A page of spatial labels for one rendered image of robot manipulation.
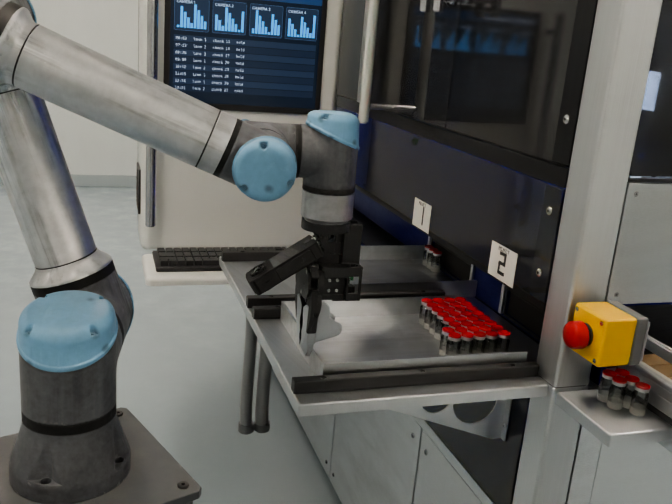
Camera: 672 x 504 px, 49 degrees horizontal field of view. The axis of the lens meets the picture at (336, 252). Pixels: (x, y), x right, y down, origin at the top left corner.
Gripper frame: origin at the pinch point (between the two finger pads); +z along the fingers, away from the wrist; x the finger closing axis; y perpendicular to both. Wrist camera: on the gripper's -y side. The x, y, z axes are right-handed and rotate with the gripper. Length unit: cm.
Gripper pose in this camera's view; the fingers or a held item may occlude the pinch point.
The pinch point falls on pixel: (302, 347)
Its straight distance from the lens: 112.9
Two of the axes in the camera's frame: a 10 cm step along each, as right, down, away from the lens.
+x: -3.0, -2.9, 9.1
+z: -0.8, 9.6, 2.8
